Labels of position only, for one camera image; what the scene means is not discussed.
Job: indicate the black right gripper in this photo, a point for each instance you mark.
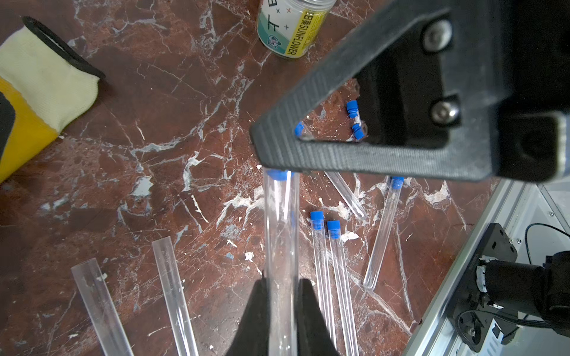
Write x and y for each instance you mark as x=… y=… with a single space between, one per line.
x=533 y=122

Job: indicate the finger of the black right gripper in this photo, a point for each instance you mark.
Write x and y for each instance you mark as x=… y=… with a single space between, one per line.
x=365 y=147

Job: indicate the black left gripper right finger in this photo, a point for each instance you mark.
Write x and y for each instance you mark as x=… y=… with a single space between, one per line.
x=313 y=335

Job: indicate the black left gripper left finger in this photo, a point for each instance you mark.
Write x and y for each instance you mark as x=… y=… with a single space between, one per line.
x=252 y=336

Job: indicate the test tube blue stopper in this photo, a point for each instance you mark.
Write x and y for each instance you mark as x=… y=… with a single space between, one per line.
x=336 y=179
x=342 y=282
x=281 y=209
x=174 y=297
x=383 y=233
x=323 y=272

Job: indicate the test tube blue stopper upright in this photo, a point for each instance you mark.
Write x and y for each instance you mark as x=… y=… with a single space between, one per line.
x=336 y=179

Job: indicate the green round tape tin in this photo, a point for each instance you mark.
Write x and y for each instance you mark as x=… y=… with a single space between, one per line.
x=289 y=27

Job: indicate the aluminium front rail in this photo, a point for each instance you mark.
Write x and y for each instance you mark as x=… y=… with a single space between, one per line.
x=507 y=293

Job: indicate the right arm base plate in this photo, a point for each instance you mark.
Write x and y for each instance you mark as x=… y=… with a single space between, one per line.
x=470 y=306

